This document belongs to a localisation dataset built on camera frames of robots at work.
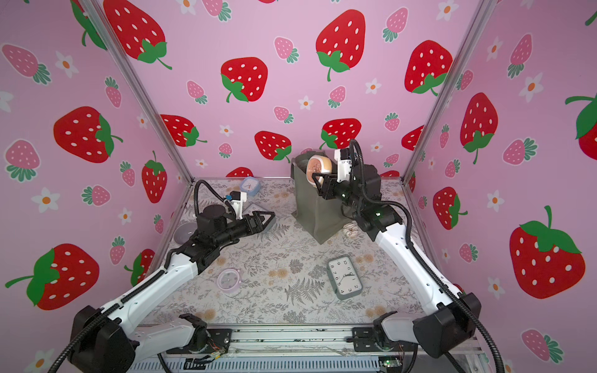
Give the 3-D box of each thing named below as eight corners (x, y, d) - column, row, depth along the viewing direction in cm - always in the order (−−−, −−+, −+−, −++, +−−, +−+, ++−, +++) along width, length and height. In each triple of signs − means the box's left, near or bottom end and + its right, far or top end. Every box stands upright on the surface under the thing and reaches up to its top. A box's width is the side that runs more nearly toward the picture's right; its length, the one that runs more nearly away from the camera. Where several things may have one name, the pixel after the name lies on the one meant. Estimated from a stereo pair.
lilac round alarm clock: (216, 293, 86) (213, 290, 83) (222, 271, 92) (219, 267, 89) (239, 293, 86) (236, 290, 83) (243, 271, 92) (241, 267, 89)
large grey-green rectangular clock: (337, 300, 84) (338, 297, 81) (323, 264, 93) (324, 260, 91) (362, 292, 86) (364, 289, 83) (347, 257, 95) (348, 253, 93)
